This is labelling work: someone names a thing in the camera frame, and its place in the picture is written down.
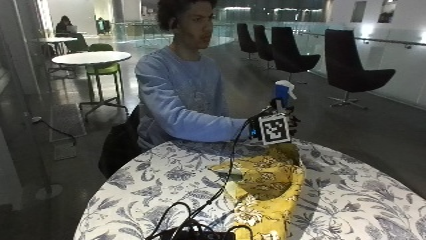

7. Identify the blue spray bottle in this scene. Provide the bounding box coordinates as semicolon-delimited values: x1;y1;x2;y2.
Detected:
271;79;298;112

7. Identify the white marker cube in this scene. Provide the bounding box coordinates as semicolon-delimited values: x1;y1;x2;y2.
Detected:
257;113;293;146

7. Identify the black lounge chair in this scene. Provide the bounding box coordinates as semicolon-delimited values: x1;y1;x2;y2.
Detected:
270;26;322;84
235;22;259;61
323;28;397;111
253;24;275;70

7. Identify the yellow floral fabric bag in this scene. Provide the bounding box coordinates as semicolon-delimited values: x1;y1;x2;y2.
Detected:
208;142;307;240

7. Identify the person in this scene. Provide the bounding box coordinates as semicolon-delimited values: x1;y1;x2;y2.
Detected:
54;15;78;36
133;0;253;153

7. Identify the blue floral tablecloth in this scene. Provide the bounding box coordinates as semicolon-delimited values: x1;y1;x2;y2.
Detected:
72;138;426;240

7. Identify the black jacket on chair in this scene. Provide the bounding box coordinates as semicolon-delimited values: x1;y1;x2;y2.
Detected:
97;104;144;179

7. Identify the black device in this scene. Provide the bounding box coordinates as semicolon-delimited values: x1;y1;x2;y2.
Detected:
158;229;237;240

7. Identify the green chair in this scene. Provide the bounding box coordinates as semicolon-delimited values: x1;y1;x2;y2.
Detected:
84;43;125;104

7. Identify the white round table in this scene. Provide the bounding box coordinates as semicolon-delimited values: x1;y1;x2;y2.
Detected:
38;35;78;56
50;50;133;113

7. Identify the grey floor mat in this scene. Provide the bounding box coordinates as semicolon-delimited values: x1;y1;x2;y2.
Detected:
49;103;88;143

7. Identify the black glove cable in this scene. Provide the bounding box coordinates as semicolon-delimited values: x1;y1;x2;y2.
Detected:
145;111;271;240

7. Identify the floor cable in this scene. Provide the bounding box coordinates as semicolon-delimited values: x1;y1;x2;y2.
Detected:
30;115;78;148

